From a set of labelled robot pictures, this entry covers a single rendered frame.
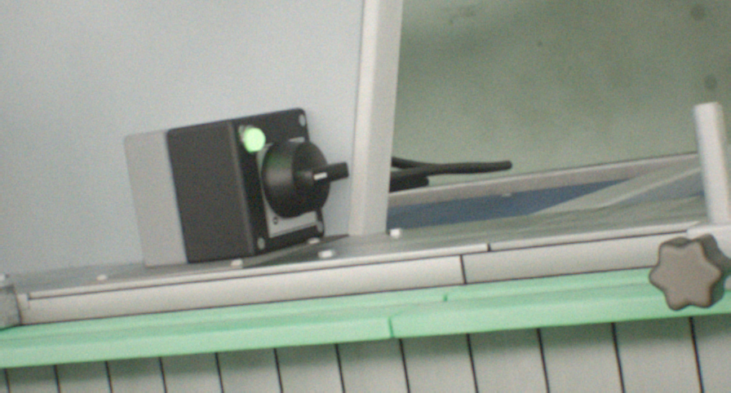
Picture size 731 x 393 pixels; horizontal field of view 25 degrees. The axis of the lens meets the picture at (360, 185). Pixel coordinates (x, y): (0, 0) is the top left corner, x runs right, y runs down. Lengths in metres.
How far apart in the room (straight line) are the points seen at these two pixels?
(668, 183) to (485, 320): 0.39
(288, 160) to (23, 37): 0.26
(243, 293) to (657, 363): 0.23
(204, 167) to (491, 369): 0.22
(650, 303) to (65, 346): 0.31
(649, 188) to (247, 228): 0.27
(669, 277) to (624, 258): 0.15
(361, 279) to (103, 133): 0.30
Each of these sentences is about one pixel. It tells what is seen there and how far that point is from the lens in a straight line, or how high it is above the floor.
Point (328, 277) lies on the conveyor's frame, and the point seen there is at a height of 0.88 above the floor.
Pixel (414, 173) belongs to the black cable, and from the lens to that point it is 1.20.
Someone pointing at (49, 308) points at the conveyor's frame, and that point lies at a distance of 0.96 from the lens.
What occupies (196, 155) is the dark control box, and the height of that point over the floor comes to 0.84.
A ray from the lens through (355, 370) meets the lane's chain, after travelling 0.85.
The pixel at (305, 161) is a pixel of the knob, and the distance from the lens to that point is 0.94.
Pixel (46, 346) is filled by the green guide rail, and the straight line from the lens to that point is 0.85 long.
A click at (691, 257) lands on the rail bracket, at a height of 1.01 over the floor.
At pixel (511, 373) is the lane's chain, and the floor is 0.88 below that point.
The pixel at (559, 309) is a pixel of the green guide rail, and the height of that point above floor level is 0.97.
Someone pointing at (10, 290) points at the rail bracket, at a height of 0.89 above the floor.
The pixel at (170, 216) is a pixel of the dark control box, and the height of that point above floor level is 0.83.
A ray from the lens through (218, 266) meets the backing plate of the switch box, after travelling 0.90.
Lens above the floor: 1.59
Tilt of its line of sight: 59 degrees down
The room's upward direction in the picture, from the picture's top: 104 degrees counter-clockwise
